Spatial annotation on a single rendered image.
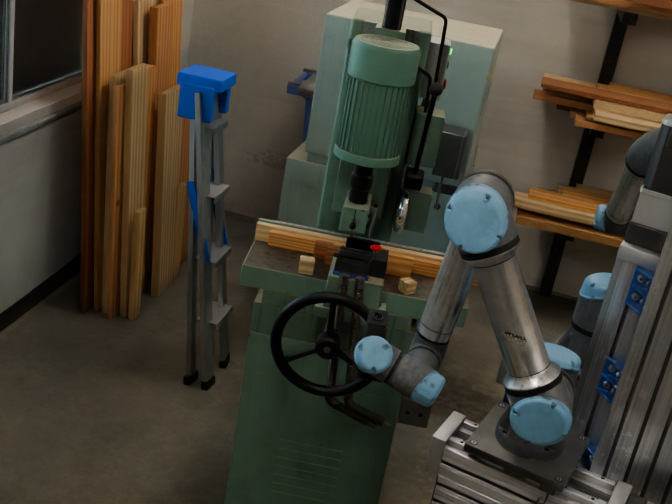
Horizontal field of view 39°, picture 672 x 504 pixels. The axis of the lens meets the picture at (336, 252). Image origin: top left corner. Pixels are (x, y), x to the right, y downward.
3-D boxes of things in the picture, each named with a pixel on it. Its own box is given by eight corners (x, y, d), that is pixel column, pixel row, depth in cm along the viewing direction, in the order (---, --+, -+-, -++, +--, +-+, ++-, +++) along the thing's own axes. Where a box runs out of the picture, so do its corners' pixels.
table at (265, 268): (230, 299, 239) (233, 278, 237) (252, 254, 267) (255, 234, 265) (465, 346, 237) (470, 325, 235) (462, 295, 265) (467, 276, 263)
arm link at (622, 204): (631, 147, 218) (588, 240, 262) (679, 157, 216) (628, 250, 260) (639, 106, 222) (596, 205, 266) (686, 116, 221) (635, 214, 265)
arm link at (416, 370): (453, 363, 198) (408, 337, 199) (443, 388, 188) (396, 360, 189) (435, 391, 202) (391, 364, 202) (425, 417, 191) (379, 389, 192)
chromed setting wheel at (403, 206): (391, 238, 263) (399, 197, 258) (393, 223, 275) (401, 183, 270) (401, 240, 263) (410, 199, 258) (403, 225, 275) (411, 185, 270)
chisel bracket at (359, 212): (337, 235, 252) (343, 206, 249) (342, 217, 265) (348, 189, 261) (364, 240, 252) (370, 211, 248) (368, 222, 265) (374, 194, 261)
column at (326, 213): (309, 258, 281) (350, 17, 252) (318, 232, 301) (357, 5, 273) (383, 273, 280) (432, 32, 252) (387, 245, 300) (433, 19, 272)
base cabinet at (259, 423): (216, 538, 280) (246, 331, 252) (252, 431, 333) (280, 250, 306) (364, 569, 279) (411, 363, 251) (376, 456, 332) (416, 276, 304)
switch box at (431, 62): (418, 97, 268) (429, 41, 261) (419, 89, 277) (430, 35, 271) (439, 101, 268) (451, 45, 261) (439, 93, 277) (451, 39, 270)
